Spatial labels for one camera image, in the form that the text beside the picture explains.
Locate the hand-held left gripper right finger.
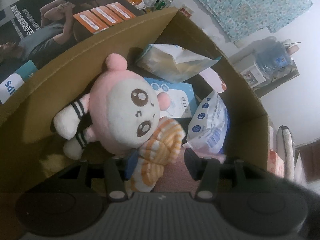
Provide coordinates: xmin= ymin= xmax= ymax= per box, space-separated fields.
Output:
xmin=184 ymin=147 xmax=253 ymax=202

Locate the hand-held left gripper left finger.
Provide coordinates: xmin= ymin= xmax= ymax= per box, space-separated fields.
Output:
xmin=64 ymin=153 xmax=138 ymax=202

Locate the orange striped plush toy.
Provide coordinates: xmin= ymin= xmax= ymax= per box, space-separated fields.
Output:
xmin=125 ymin=117 xmax=187 ymax=198

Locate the blue white wet wipes pack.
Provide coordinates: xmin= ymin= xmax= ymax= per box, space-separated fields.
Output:
xmin=182 ymin=90 xmax=230 ymax=154

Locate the light blue carton box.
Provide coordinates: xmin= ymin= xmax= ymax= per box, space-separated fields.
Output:
xmin=144 ymin=77 xmax=194 ymax=119

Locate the pink plush doll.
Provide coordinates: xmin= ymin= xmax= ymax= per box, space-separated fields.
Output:
xmin=52 ymin=53 xmax=173 ymax=160

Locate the brown cardboard box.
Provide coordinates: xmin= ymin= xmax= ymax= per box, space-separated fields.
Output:
xmin=0 ymin=7 xmax=270 ymax=193

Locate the pink tissue box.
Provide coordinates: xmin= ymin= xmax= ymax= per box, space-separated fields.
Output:
xmin=267 ymin=149 xmax=284 ymax=178

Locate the rolled white checkered mat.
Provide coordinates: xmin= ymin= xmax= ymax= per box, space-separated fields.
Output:
xmin=276 ymin=125 xmax=297 ymax=183

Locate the white water dispenser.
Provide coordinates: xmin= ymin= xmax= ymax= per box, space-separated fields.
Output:
xmin=229 ymin=46 xmax=267 ymax=88

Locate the blue water jug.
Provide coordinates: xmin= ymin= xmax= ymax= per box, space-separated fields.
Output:
xmin=255 ymin=37 xmax=294 ymax=80

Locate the green bottle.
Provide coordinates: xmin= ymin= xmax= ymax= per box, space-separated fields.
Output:
xmin=154 ymin=0 xmax=173 ymax=9

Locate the floral blue cloth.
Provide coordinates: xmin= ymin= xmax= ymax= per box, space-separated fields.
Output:
xmin=180 ymin=0 xmax=313 ymax=44

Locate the printed appliance box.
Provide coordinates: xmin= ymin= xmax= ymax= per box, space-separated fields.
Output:
xmin=0 ymin=0 xmax=148 ymax=105

